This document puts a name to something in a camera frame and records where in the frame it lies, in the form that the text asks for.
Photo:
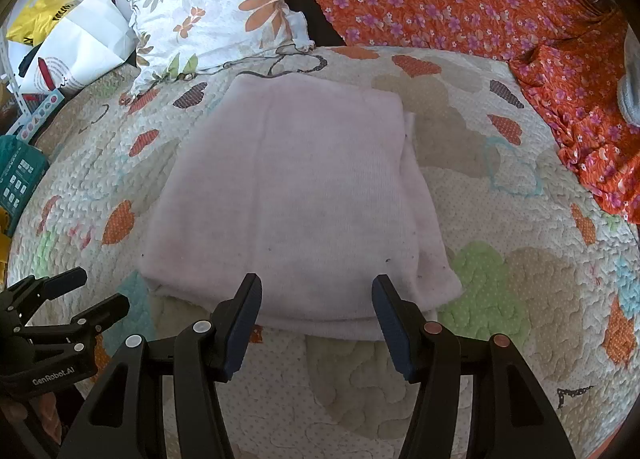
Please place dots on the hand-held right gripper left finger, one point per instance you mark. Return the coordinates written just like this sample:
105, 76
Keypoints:
241, 334

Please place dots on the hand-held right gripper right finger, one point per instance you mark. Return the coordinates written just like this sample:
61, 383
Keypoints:
396, 334

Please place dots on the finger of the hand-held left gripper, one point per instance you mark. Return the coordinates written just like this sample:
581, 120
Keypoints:
95, 316
55, 284

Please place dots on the white floral print sweater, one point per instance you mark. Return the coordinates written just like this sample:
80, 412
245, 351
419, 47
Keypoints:
310, 199

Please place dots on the person's left hand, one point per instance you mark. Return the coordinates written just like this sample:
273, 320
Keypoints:
35, 411

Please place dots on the green cardboard box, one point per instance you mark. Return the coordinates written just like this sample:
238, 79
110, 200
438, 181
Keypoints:
17, 179

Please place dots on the patterned quilted bedspread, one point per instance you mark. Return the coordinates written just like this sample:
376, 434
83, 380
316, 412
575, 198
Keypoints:
500, 239

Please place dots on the white perforated strip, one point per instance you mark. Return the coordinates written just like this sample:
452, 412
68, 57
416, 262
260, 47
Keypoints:
12, 79

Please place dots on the white paper bag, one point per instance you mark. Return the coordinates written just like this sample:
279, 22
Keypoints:
85, 49

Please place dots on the yellow plastic bag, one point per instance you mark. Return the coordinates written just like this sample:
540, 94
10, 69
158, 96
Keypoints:
35, 19

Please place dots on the white floral pillow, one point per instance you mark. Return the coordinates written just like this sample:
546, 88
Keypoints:
210, 4

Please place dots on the orange floral cloth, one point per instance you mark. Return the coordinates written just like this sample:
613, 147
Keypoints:
475, 4

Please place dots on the grey fabric item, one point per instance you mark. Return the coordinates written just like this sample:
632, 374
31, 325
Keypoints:
631, 89

